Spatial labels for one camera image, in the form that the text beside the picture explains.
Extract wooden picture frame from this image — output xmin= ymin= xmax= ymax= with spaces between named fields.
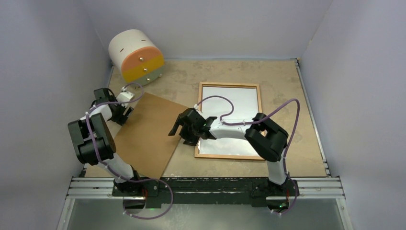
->
xmin=194 ymin=81 xmax=265 ymax=161

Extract brown frame backing board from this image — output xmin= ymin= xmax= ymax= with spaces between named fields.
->
xmin=114 ymin=93 xmax=187 ymax=179

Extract plant photo print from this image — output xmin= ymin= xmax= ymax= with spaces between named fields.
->
xmin=198 ymin=85 xmax=261 ymax=157

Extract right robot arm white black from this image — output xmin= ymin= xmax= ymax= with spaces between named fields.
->
xmin=168 ymin=108 xmax=290 ymax=195

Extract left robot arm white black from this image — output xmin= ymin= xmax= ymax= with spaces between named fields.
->
xmin=68 ymin=88 xmax=143 ymax=196

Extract round three-drawer cabinet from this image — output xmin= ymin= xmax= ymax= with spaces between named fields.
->
xmin=108 ymin=29 xmax=165 ymax=86

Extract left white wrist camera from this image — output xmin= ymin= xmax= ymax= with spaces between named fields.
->
xmin=116 ymin=87 xmax=135 ymax=108

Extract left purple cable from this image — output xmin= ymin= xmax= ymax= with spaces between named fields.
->
xmin=85 ymin=82 xmax=174 ymax=220

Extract purple cable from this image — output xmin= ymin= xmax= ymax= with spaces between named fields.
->
xmin=85 ymin=82 xmax=174 ymax=220
xmin=195 ymin=95 xmax=301 ymax=217

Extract black aluminium mounting rail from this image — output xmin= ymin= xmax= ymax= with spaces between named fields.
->
xmin=67 ymin=177 xmax=345 ymax=210

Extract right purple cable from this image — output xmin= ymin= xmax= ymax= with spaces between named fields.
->
xmin=195 ymin=95 xmax=301 ymax=217

